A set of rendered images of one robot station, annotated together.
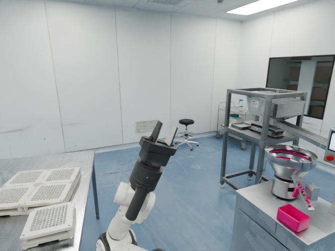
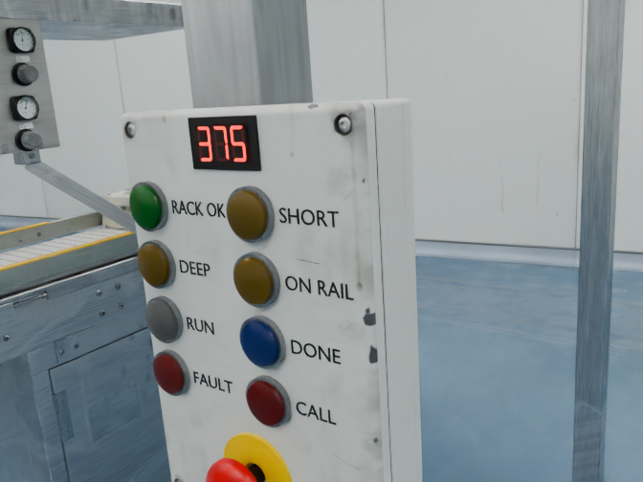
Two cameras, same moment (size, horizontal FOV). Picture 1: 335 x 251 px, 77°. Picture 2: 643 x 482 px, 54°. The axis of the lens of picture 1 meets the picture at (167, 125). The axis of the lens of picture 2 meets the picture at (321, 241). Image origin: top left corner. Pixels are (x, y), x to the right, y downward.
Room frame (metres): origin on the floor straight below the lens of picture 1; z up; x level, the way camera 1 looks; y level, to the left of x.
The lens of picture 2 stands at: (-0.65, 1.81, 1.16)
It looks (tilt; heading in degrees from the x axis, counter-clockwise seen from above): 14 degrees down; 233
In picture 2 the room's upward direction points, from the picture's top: 4 degrees counter-clockwise
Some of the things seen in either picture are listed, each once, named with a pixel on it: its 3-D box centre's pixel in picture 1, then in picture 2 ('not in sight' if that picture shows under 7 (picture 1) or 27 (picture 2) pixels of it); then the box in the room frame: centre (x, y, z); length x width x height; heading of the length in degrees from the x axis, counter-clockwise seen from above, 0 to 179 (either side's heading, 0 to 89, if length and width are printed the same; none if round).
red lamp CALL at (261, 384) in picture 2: not in sight; (265, 403); (-0.82, 1.53, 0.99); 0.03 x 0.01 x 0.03; 107
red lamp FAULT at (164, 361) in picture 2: not in sight; (168, 373); (-0.79, 1.45, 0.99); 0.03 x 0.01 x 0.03; 107
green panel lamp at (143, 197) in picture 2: not in sight; (145, 207); (-0.79, 1.45, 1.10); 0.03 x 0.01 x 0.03; 107
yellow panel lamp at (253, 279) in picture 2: not in sight; (254, 280); (-0.82, 1.53, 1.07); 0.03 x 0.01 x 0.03; 107
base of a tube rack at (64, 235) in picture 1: (52, 225); not in sight; (1.02, 0.67, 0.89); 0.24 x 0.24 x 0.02; 20
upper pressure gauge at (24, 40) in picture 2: not in sight; (21, 40); (-0.90, 0.79, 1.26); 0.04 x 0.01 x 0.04; 17
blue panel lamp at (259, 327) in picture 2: not in sight; (259, 343); (-0.82, 1.53, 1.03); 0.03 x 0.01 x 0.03; 107
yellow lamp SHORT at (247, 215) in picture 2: not in sight; (247, 215); (-0.82, 1.53, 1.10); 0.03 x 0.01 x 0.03; 107
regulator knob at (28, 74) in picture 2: not in sight; (26, 70); (-0.90, 0.79, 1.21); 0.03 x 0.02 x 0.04; 17
